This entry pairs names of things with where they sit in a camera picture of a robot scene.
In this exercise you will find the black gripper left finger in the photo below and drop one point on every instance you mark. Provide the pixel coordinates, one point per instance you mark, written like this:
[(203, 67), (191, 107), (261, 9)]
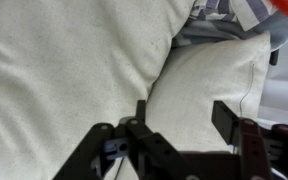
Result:
[(130, 156)]

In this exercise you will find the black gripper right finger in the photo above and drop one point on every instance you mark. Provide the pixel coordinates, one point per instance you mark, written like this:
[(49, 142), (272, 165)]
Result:
[(264, 153)]

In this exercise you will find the white square pillow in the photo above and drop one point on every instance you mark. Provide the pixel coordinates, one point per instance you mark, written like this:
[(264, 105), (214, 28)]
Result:
[(67, 66)]

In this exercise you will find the cream fabric sofa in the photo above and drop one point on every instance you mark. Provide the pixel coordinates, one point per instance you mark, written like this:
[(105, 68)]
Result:
[(210, 83)]

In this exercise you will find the small black object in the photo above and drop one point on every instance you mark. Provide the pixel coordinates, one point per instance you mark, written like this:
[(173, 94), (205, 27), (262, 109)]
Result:
[(274, 57)]

